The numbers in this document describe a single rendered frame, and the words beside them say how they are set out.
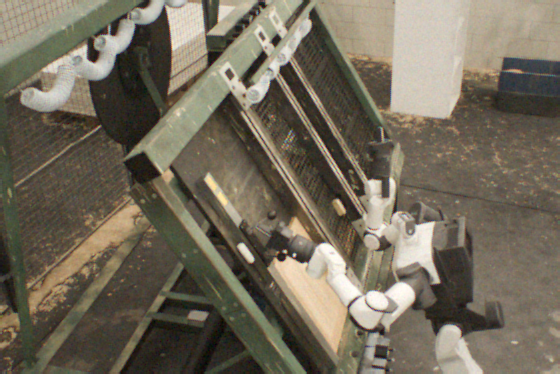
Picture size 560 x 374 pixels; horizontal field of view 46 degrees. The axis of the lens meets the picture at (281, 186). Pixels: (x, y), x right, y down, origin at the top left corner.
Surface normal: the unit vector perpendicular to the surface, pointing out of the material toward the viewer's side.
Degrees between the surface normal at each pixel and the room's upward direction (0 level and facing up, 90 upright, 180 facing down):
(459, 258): 90
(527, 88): 90
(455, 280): 90
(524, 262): 0
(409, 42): 90
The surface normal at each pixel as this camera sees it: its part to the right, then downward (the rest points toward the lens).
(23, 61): 0.97, 0.11
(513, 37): -0.40, 0.50
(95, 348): -0.04, -0.85
